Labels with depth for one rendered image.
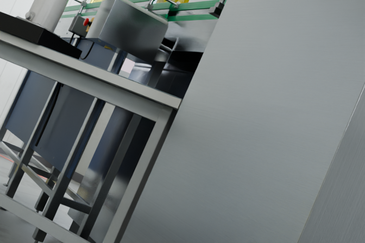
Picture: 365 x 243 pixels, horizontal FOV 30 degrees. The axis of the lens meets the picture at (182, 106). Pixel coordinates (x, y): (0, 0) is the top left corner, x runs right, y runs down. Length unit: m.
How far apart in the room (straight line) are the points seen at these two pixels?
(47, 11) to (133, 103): 0.59
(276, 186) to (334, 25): 0.34
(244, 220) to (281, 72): 0.33
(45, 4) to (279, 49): 1.37
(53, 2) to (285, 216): 1.67
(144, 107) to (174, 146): 0.56
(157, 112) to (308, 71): 0.96
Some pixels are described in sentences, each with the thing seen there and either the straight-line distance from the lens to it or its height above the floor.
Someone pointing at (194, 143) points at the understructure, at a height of 0.62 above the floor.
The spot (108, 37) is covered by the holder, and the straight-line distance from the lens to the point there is 2.41.
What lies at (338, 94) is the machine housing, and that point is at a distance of 1.27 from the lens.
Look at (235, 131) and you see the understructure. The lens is 1.51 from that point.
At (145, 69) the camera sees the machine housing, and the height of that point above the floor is 0.90.
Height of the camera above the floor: 0.56
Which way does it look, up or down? 4 degrees up
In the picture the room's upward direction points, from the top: 24 degrees clockwise
